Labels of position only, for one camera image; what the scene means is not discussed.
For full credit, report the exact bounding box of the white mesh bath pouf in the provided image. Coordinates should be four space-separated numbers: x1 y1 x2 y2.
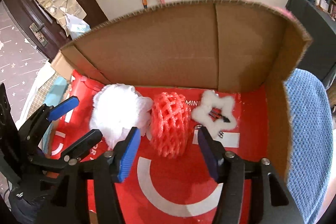
89 84 153 149

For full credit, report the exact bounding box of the white fuzzy star clip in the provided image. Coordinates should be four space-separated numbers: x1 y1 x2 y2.
191 90 237 137

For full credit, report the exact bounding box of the red foam net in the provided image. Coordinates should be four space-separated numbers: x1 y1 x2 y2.
150 92 191 159

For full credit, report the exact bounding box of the dark brown door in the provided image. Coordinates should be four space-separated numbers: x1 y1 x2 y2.
3 0 108 60

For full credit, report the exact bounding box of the blue knitted blanket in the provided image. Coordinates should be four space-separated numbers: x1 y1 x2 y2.
284 69 333 223

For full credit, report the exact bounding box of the plastic bag on door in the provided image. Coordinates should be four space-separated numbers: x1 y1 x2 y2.
66 14 91 40

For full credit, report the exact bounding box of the beige hanging door organizer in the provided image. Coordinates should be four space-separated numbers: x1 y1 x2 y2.
36 0 87 36

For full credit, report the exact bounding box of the red cardboard box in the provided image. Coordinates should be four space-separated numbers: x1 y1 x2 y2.
51 0 311 223

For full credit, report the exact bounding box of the dark covered side table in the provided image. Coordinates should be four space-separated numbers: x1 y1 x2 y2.
286 0 336 89

